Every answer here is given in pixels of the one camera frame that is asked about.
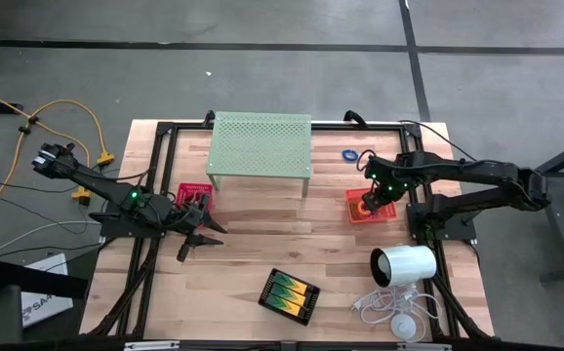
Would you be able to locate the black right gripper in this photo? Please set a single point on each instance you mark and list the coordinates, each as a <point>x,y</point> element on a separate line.
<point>387,195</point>

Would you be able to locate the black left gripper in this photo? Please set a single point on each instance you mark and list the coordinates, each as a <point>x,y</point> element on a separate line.
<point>189,214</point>

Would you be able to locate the red plastic basket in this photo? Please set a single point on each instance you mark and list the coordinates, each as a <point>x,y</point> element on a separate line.
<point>189,190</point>

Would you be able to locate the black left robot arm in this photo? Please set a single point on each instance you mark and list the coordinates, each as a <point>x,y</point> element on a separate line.
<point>96,183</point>

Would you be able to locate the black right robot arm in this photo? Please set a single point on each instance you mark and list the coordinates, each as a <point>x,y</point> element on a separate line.
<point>482,170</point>

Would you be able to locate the orange plastic basket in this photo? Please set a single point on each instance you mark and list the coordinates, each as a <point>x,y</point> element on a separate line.
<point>387,217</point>

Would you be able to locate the black slotted plastic basket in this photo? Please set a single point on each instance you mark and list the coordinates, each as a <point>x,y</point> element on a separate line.
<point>262,298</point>

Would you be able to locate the green perforated metal shelf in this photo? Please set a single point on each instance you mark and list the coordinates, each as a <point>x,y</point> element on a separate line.
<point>262,146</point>

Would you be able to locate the white round puck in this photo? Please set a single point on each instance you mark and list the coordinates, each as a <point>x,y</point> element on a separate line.
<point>403,326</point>

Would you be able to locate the white printed box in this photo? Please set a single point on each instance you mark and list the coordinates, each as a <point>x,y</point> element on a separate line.
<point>43,312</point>

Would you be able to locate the black metal stand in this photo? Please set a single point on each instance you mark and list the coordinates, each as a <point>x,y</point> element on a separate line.
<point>562,244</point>

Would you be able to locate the black metal table frame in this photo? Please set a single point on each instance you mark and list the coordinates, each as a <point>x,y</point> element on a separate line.
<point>331,127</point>

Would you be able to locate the silver bracket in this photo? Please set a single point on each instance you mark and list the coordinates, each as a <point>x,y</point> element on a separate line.
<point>150,345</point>
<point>423,346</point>

